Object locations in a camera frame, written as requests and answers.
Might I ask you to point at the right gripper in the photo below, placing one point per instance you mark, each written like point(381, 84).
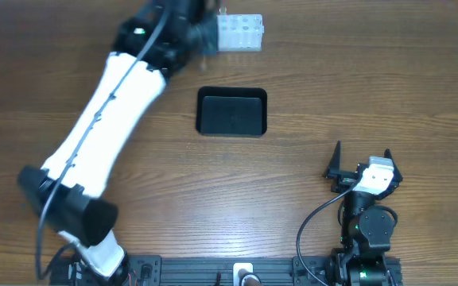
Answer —
point(346, 178)

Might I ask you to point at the clear test tube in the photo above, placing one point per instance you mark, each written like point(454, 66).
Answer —
point(223, 11)

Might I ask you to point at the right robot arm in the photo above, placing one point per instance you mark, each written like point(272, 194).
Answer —
point(368, 230)

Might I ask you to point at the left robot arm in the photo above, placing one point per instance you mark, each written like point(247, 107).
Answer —
point(105, 119)

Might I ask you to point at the black tray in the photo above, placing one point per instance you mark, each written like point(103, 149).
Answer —
point(233, 117)

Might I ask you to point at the white test tube rack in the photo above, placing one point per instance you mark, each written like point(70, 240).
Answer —
point(245, 35)

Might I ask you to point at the mounting rail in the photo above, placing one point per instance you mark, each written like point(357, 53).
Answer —
point(197, 272)

